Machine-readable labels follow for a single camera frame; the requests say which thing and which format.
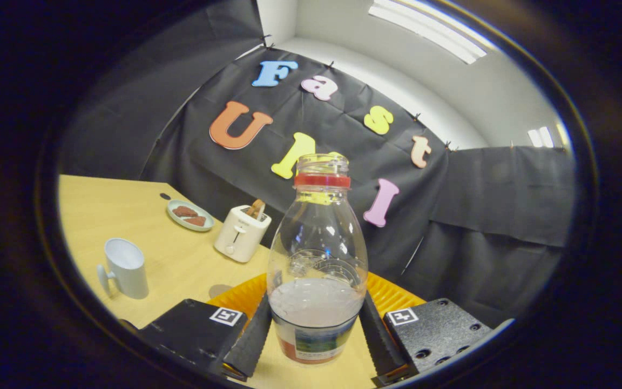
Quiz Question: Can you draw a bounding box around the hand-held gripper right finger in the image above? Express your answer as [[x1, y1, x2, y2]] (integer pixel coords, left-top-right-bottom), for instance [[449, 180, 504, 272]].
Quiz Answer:
[[359, 272, 517, 386]]

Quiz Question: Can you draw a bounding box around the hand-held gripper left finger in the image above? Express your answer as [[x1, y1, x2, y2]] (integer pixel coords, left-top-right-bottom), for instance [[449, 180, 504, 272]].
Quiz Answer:
[[122, 273, 274, 382]]

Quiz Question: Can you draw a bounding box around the clear plastic juice bottle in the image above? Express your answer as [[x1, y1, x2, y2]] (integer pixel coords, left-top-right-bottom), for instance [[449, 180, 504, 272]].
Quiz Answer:
[[266, 153, 369, 365]]

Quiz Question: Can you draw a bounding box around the white cup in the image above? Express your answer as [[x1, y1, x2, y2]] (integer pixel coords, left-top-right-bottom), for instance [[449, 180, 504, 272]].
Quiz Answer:
[[97, 238, 150, 300]]

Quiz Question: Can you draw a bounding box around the white toaster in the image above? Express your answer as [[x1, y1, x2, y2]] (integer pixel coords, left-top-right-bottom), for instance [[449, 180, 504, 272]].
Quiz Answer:
[[214, 204, 272, 263]]

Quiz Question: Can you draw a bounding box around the wooden table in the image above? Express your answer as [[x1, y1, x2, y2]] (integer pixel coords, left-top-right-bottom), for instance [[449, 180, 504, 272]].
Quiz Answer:
[[57, 174, 382, 389]]

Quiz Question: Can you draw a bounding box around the pale green plate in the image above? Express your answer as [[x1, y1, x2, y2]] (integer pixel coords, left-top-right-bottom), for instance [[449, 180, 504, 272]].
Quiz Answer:
[[167, 199, 215, 232]]

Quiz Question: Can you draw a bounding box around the black backdrop cloth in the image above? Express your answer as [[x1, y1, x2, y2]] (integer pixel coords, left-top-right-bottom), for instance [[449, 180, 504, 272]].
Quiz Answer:
[[60, 0, 576, 330]]

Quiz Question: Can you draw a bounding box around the small ceiling light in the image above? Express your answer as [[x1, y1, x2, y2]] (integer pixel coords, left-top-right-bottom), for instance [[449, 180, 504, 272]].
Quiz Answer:
[[527, 126, 555, 148]]

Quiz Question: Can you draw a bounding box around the long ceiling light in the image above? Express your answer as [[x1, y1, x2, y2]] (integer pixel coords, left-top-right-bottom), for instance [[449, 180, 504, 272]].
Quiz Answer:
[[368, 0, 489, 65]]

